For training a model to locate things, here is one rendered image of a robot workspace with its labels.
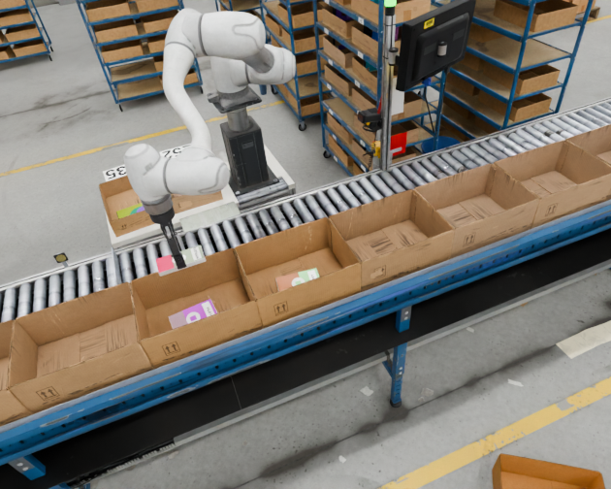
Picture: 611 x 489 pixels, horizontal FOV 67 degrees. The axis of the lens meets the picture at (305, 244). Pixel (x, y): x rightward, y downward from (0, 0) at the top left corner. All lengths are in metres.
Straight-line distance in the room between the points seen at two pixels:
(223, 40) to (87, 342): 1.16
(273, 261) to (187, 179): 0.67
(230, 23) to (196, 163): 0.53
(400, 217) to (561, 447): 1.30
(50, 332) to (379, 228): 1.34
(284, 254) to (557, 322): 1.73
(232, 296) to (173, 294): 0.23
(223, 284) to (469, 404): 1.40
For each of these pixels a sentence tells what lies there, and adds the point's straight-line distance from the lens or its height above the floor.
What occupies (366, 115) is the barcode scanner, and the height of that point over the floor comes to 1.08.
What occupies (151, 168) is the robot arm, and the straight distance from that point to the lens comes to 1.37.
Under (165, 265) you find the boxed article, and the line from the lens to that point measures 1.63.
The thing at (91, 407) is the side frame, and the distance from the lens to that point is 1.69.
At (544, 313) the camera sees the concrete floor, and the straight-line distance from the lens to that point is 3.02.
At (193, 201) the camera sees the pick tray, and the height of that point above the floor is 0.79.
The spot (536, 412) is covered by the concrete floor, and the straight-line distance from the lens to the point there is 2.63.
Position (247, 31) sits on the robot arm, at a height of 1.73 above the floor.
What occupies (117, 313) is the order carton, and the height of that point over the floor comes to 0.91.
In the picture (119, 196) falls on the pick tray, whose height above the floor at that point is 0.76.
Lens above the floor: 2.21
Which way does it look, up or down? 43 degrees down
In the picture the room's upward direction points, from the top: 7 degrees counter-clockwise
